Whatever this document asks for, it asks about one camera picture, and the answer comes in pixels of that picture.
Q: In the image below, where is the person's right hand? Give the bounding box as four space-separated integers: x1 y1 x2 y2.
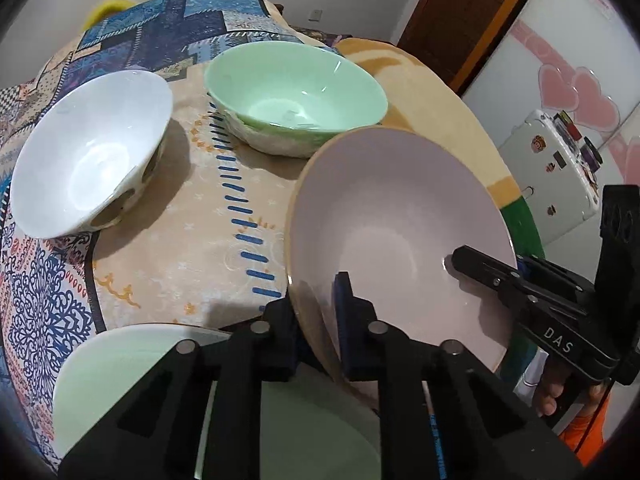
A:
531 355 571 418

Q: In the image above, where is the patchwork printed blanket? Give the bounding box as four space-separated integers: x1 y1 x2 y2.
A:
0 0 351 466

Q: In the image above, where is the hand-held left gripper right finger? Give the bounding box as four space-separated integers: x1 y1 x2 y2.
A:
332 271 586 480

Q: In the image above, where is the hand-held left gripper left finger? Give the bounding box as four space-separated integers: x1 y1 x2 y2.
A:
57 297 308 480

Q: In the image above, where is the light green bowl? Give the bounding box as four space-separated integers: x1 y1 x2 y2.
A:
204 41 389 158

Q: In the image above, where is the pink bowl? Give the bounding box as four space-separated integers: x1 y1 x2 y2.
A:
287 127 518 396

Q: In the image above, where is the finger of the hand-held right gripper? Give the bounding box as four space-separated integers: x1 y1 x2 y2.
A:
451 245 587 329
515 254 598 312

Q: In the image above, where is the brown wooden door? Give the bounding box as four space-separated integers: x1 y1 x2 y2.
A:
390 0 556 93

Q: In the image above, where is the white bowl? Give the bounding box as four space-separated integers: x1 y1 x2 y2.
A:
10 71 174 238

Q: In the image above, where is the white stickered suitcase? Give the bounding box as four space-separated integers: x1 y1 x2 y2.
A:
497 109 601 246

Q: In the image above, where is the yellow foam arch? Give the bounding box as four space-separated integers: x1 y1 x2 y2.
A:
82 0 132 28

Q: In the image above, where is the light green plate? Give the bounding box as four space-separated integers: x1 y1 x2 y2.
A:
51 324 383 480

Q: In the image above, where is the dark patterned cloth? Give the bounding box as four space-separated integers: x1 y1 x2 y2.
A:
290 25 341 48

